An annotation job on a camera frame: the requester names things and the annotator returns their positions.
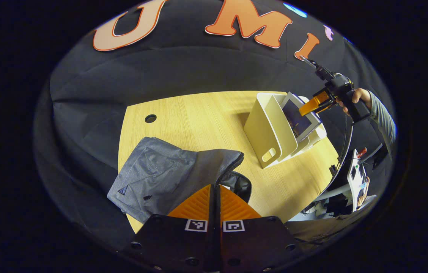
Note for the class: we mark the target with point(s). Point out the blue spine book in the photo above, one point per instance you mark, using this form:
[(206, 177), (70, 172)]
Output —
[(299, 121)]

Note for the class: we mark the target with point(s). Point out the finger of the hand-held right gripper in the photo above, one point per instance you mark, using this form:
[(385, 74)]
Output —
[(314, 104)]

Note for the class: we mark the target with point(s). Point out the white bookshelf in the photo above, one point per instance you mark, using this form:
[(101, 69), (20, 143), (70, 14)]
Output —
[(267, 129)]

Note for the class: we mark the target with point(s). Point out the black monitor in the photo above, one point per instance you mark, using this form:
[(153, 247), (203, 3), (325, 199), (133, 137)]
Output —
[(379, 157)]

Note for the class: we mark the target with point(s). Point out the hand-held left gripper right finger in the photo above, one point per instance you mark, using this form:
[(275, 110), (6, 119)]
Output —
[(259, 242)]

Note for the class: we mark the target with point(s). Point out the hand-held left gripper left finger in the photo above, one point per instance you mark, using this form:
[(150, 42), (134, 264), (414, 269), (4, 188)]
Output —
[(168, 242)]

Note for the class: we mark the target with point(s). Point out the grey schoolbag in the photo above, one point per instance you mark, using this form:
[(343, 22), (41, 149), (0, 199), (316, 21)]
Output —
[(161, 170)]

